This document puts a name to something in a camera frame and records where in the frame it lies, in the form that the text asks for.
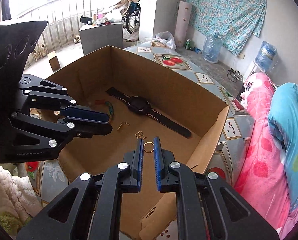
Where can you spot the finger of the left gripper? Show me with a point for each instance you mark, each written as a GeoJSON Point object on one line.
{"type": "Point", "coordinates": [83, 128]}
{"type": "Point", "coordinates": [83, 112]}

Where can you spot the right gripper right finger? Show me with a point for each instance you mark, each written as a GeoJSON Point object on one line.
{"type": "Point", "coordinates": [207, 206]}

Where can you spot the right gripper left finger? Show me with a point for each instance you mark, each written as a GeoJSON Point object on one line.
{"type": "Point", "coordinates": [90, 207]}

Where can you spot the gold butterfly earring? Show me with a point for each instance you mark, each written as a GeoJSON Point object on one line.
{"type": "Point", "coordinates": [140, 135]}

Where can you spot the small cardboard box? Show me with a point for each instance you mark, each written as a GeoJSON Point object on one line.
{"type": "Point", "coordinates": [53, 61]}

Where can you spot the black wristwatch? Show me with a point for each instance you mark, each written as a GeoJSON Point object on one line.
{"type": "Point", "coordinates": [141, 106]}

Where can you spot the pink floral blanket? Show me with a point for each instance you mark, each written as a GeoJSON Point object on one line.
{"type": "Point", "coordinates": [262, 180]}

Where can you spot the white fleece sleeve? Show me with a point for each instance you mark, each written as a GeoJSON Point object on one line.
{"type": "Point", "coordinates": [18, 202]}

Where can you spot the fruit pattern tablecloth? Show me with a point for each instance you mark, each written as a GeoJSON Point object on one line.
{"type": "Point", "coordinates": [151, 214]}

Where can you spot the brown cardboard box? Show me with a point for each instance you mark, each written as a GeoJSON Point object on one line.
{"type": "Point", "coordinates": [180, 97]}

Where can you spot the grey cabinet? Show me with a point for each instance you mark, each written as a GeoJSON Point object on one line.
{"type": "Point", "coordinates": [99, 36]}

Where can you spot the white plastic bag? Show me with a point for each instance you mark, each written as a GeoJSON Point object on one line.
{"type": "Point", "coordinates": [167, 39]}

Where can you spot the wheelchair with clothes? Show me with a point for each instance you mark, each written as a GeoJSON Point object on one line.
{"type": "Point", "coordinates": [130, 13]}

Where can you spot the blue floral quilt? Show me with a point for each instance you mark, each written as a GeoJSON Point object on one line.
{"type": "Point", "coordinates": [283, 125]}

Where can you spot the rolled pink mat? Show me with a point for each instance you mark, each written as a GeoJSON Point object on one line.
{"type": "Point", "coordinates": [183, 18]}

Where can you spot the empty water jug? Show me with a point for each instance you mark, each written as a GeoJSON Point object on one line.
{"type": "Point", "coordinates": [211, 49]}

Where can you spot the blue water jug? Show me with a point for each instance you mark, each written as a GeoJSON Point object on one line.
{"type": "Point", "coordinates": [266, 56]}

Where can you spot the floral wall curtain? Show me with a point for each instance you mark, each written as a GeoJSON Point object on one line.
{"type": "Point", "coordinates": [234, 21]}

